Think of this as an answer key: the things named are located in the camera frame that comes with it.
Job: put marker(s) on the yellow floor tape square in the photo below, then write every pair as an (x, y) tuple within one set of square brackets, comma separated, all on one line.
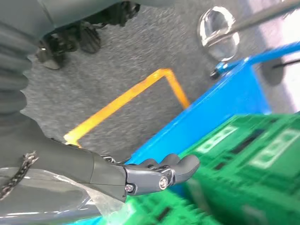
[(117, 102)]

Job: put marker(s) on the green plastic crate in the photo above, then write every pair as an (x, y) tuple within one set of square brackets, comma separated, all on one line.
[(152, 211), (216, 139), (273, 149)]

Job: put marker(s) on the blue metal shelf rack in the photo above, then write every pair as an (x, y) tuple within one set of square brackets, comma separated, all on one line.
[(211, 118)]

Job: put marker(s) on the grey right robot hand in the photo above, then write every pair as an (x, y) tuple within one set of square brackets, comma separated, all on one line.
[(70, 167)]

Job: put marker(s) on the black stanchion post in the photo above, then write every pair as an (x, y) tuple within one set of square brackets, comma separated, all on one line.
[(271, 74)]

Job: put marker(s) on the chrome stanchion post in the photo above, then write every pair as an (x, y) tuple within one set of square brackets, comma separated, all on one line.
[(218, 46)]

